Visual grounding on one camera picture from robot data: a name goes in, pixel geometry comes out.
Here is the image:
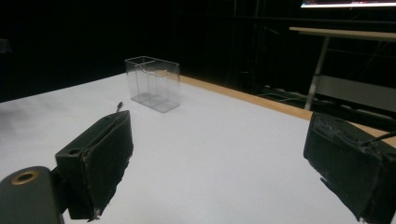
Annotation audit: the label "white metal stand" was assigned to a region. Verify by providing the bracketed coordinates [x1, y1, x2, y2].
[289, 26, 396, 113]

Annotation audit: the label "floor cables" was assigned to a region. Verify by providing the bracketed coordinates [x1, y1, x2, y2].
[256, 83, 316, 105]

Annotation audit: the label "clear acrylic holder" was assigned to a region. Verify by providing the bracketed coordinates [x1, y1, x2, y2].
[124, 55, 181, 114]

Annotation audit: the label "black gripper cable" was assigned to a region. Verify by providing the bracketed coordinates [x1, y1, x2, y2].
[360, 130, 396, 147]

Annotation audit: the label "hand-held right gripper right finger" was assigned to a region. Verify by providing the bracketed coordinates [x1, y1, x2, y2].
[303, 112, 396, 224]

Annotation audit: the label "monitor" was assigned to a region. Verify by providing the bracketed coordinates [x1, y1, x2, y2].
[300, 0, 396, 9]

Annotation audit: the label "white table sheet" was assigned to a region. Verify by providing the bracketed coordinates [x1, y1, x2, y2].
[0, 73, 396, 224]

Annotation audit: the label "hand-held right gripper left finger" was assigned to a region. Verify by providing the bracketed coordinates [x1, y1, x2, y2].
[55, 110, 134, 221]

